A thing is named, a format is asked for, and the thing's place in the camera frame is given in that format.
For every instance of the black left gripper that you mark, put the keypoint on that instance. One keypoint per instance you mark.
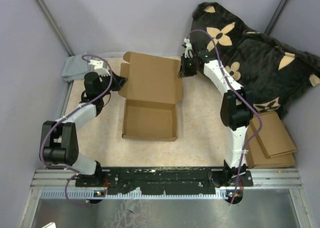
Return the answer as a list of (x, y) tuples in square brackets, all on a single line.
[(118, 81)]

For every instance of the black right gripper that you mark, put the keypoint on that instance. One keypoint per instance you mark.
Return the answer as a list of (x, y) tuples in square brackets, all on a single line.
[(183, 71)]

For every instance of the brown cardboard box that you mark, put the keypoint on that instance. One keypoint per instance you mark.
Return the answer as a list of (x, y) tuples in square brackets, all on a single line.
[(151, 93)]

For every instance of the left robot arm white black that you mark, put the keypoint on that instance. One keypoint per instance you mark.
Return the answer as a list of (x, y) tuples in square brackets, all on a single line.
[(59, 147)]

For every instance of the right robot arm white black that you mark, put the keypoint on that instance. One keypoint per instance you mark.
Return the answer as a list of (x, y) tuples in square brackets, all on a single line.
[(235, 112)]

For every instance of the grey folded cloth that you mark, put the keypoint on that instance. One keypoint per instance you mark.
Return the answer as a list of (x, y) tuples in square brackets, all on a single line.
[(75, 68)]

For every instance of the black plush flower pillow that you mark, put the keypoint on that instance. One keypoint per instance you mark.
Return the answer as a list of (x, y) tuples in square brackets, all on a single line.
[(277, 73)]

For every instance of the stack of flat cardboard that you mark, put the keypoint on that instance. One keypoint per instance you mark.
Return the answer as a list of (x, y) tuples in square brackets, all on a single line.
[(272, 147)]

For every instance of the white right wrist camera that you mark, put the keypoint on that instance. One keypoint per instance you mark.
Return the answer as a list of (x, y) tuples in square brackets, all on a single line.
[(188, 53)]

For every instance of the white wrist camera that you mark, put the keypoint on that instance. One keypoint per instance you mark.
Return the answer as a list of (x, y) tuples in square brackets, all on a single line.
[(100, 67), (188, 53)]

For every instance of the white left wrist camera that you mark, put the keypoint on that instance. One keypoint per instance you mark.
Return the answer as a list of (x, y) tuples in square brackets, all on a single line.
[(100, 67)]

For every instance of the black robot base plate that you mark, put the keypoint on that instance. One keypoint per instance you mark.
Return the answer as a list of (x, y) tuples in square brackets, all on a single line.
[(190, 180)]

